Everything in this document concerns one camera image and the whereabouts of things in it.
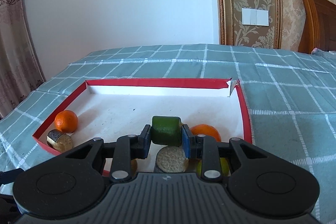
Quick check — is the large orange tangerine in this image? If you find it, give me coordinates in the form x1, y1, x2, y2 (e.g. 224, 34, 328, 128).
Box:
190, 124, 222, 142

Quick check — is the white wall switch panel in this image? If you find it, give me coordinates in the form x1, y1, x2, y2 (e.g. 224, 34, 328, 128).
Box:
241, 8, 269, 27

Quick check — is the green tomato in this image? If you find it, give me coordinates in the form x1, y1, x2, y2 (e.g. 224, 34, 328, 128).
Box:
196, 157, 230, 176

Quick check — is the dark eggplant chunk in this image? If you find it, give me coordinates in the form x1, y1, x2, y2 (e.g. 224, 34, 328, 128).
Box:
154, 146, 189, 173

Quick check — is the green cucumber cylinder piece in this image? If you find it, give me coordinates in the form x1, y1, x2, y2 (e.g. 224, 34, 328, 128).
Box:
150, 116, 182, 147

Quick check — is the wooden headboard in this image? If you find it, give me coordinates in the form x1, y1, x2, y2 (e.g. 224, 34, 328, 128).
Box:
298, 0, 336, 53

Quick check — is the red shallow cardboard box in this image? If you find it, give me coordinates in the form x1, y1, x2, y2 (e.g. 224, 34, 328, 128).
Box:
33, 79, 252, 155

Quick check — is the teal plaid bed sheet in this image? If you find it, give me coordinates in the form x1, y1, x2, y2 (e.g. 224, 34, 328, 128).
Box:
1, 44, 335, 223

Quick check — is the beige floral curtain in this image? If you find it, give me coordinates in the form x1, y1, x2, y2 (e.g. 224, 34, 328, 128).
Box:
0, 0, 45, 118

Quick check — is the small orange tangerine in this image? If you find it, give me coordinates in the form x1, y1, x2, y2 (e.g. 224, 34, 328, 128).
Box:
54, 110, 79, 133

